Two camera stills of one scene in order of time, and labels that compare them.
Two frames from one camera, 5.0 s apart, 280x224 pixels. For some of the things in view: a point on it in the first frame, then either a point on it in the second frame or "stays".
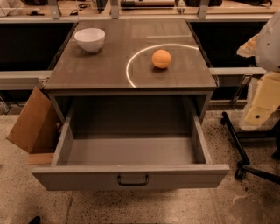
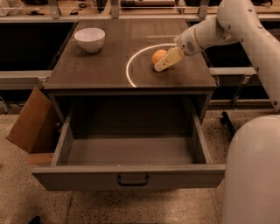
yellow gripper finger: [265, 100] -> [190, 46]
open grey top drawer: [123, 143] stays
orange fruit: [161, 59] stays
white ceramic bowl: [90, 38] stays
